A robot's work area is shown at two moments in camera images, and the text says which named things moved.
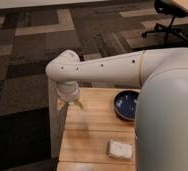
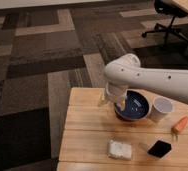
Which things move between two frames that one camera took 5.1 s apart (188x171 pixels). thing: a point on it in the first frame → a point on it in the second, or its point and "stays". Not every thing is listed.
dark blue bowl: [125, 103] stays
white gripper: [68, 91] → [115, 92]
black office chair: [170, 8] stays
